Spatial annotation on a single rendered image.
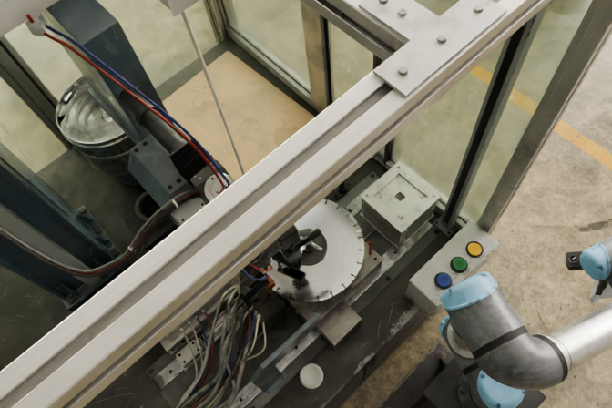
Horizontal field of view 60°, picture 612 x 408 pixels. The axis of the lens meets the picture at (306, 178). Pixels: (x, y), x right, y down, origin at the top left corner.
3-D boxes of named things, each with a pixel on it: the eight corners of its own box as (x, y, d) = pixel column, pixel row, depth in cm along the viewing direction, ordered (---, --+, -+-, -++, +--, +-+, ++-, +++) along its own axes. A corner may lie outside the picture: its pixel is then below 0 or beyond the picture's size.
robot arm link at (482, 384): (484, 423, 140) (497, 419, 128) (457, 373, 146) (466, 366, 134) (524, 402, 141) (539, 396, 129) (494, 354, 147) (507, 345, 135)
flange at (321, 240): (293, 228, 159) (292, 224, 157) (330, 231, 158) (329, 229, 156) (287, 262, 154) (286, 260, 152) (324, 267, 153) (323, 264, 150)
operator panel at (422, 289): (462, 237, 175) (471, 219, 162) (489, 260, 170) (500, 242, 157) (404, 294, 167) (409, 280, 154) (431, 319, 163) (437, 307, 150)
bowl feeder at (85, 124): (152, 113, 210) (116, 51, 178) (197, 159, 198) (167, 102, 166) (86, 159, 202) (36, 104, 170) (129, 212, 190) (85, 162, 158)
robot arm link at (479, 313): (463, 377, 146) (476, 357, 97) (434, 328, 153) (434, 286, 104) (501, 357, 146) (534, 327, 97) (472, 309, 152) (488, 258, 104)
